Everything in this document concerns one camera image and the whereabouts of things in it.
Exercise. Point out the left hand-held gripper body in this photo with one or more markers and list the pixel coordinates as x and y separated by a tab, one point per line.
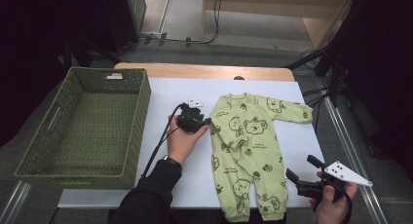
190	118

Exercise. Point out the green woven basket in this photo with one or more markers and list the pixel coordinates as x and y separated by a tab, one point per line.
94	126

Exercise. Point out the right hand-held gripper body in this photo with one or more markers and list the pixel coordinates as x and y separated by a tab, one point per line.
344	175

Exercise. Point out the black tripod legs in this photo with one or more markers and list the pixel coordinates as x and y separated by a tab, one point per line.
81	53

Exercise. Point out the black table grommet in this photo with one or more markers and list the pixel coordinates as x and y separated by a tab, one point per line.
239	78

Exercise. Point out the person's left hand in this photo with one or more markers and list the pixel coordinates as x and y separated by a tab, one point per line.
181	142

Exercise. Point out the black curtain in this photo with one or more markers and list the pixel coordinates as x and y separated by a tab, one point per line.
32	39
383	71

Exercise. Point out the person's right hand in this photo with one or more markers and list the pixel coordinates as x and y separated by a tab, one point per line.
331	211

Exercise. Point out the white table sheet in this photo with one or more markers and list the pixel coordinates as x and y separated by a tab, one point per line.
181	87

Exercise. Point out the light wooden cabinet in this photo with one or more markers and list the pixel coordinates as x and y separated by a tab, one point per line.
318	29

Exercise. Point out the aluminium rail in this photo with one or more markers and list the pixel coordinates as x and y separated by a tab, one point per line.
357	146
13	203

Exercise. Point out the wooden table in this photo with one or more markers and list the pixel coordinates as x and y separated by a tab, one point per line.
201	70

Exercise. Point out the black cabinet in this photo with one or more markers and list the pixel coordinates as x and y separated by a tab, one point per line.
120	16

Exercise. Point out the black metal stand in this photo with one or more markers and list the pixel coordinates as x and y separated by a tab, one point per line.
334	81

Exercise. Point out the green printed baby onesie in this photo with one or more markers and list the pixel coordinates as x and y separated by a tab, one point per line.
246	152

